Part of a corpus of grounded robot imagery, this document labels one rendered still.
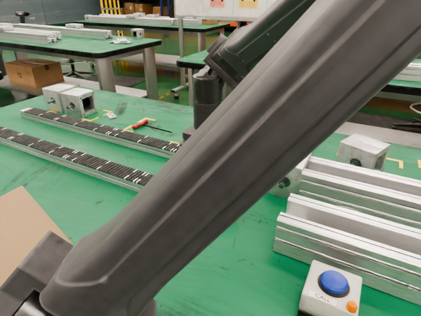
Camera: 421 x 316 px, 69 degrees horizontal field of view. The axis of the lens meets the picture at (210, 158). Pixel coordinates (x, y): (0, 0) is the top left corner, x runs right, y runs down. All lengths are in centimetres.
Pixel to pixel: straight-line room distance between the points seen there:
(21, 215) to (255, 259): 41
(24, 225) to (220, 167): 33
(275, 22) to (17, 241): 39
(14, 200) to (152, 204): 30
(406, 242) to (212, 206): 54
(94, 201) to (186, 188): 68
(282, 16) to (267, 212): 50
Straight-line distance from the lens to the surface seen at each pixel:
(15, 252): 43
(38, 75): 425
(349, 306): 53
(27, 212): 45
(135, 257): 19
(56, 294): 22
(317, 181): 76
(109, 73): 307
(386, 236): 67
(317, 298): 53
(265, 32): 40
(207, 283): 60
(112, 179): 89
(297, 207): 67
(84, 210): 81
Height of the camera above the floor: 125
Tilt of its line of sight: 29 degrees down
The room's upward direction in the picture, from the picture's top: straight up
